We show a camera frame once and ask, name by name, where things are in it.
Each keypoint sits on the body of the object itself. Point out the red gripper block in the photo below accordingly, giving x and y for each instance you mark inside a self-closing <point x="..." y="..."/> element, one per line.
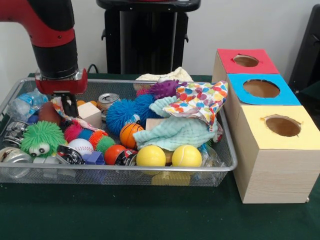
<point x="61" y="86"/>

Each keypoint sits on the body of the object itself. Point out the purple spiky toy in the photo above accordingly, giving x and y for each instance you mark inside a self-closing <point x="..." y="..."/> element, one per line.
<point x="165" y="88"/>

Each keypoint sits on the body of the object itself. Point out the cream knitted cloth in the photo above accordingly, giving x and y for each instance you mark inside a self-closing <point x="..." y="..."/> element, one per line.
<point x="175" y="75"/>

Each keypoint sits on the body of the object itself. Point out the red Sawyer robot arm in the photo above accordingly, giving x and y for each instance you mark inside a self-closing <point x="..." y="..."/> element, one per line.
<point x="50" y="37"/>

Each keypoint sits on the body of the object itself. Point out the shallow mesh bin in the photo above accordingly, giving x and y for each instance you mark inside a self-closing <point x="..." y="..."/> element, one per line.
<point x="50" y="177"/>

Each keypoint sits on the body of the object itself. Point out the wooden box with three holes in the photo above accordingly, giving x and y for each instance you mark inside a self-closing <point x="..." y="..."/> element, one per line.
<point x="275" y="175"/>

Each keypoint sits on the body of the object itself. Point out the plain wooden block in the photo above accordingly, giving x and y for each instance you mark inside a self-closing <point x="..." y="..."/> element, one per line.
<point x="90" y="113"/>

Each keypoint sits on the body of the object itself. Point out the green spiky toy with eyes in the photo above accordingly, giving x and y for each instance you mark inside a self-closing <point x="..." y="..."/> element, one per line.
<point x="41" y="136"/>

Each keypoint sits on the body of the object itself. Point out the blue spiky toy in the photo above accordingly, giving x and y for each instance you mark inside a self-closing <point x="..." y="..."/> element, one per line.
<point x="122" y="110"/>

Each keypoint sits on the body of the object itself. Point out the orange toy basketball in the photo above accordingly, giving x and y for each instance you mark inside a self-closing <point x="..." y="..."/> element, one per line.
<point x="128" y="136"/>

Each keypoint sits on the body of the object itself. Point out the smooth yellow ball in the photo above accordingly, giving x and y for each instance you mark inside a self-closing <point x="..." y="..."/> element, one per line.
<point x="150" y="156"/>

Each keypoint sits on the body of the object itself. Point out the mint green cloth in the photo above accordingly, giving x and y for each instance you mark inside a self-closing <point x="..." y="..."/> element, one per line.
<point x="175" y="135"/>

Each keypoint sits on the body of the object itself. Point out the yellow tennis ball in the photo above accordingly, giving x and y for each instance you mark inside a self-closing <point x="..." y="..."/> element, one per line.
<point x="186" y="156"/>

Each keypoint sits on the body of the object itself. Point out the dark green tablecloth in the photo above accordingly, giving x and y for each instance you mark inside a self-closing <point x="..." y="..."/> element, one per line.
<point x="150" y="215"/>

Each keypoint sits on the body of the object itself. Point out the dark green cloth side table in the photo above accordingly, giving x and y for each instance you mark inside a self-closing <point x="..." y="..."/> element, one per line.
<point x="312" y="96"/>

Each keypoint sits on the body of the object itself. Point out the black upright panel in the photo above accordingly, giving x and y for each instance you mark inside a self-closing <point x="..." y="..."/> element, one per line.
<point x="310" y="50"/>

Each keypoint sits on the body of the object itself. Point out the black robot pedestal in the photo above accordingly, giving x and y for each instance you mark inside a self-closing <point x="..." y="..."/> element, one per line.
<point x="150" y="37"/>

